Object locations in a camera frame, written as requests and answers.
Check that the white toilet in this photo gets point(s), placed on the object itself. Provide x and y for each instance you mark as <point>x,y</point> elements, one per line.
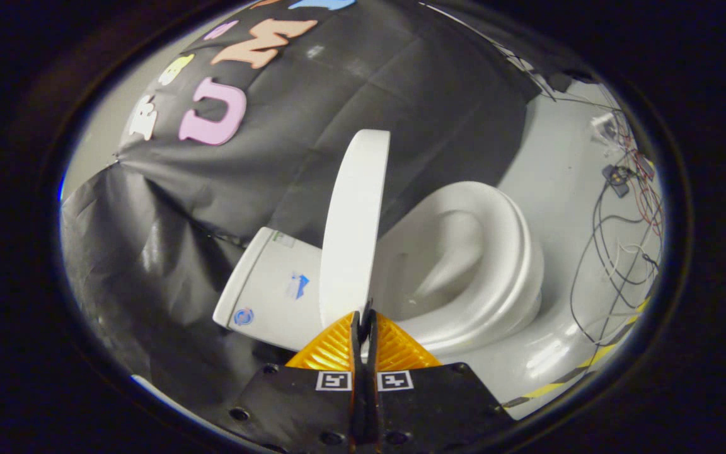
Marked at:
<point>501,271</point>

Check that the small black device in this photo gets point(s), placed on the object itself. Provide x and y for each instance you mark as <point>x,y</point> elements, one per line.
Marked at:
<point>616,180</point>

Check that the white toilet lid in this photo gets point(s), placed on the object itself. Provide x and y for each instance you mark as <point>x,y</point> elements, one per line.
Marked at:
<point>353,227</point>

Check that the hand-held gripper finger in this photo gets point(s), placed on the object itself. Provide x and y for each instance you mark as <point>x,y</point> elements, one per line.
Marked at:
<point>357,403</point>
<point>372,403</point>

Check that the black backdrop cloth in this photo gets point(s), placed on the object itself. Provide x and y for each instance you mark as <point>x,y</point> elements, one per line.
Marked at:
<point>224,189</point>

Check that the yellow black floor tape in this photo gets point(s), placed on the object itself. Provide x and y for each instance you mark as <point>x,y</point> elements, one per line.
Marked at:
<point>590,360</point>

